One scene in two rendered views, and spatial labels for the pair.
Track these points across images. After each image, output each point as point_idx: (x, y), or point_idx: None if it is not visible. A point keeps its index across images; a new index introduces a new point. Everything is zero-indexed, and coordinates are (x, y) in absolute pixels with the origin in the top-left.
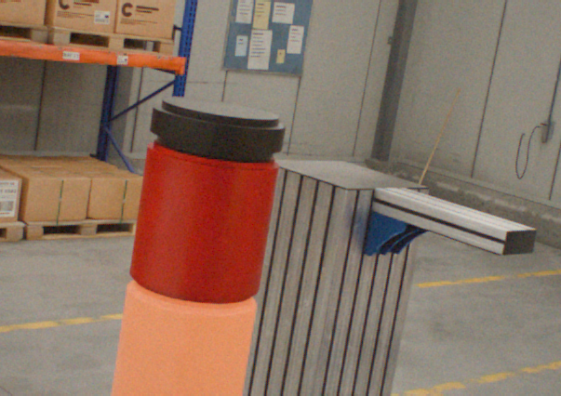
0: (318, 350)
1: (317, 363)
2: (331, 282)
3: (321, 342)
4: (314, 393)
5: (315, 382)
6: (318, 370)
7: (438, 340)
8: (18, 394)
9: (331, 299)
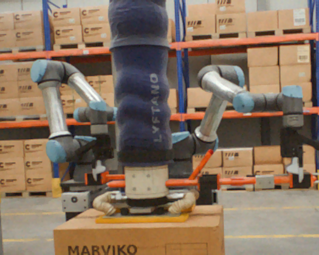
0: (111, 56)
1: (112, 60)
2: (110, 30)
3: (111, 52)
4: (113, 71)
5: (113, 67)
6: (113, 63)
7: None
8: None
9: (112, 36)
